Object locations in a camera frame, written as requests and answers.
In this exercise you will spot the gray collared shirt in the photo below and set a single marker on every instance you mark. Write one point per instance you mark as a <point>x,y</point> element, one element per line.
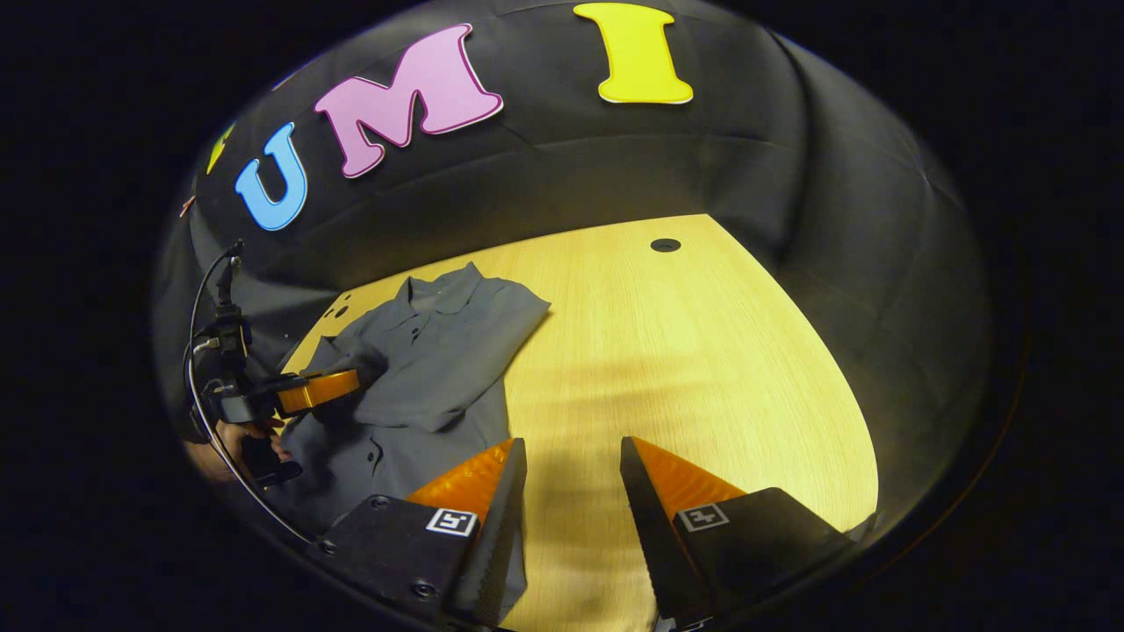
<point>439,351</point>

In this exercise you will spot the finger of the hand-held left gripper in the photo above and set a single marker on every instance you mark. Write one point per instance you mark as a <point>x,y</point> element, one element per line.
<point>320,391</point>

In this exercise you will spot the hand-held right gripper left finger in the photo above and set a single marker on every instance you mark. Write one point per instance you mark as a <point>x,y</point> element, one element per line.
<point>496,527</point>

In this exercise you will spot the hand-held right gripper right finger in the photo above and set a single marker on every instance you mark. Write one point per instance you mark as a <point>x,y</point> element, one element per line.
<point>654,527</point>

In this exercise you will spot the black backdrop cloth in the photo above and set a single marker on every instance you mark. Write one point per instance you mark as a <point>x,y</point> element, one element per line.
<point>659,149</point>

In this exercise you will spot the red cloth clip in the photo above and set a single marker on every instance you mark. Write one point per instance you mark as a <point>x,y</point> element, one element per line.
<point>186,207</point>

